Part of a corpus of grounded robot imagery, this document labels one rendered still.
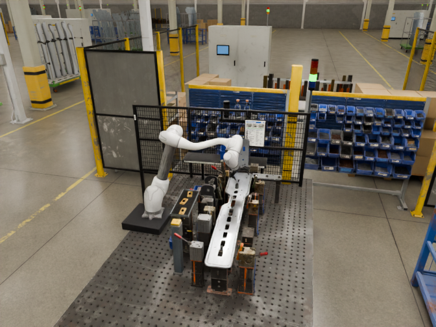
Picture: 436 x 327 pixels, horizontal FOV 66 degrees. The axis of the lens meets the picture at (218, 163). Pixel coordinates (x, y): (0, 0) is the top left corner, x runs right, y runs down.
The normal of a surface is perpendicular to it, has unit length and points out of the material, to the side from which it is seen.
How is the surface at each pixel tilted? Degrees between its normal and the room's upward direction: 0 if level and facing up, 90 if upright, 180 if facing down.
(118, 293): 0
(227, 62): 90
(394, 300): 0
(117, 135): 90
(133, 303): 0
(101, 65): 90
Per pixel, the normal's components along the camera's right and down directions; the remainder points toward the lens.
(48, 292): 0.00, -0.90
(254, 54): -0.25, 0.42
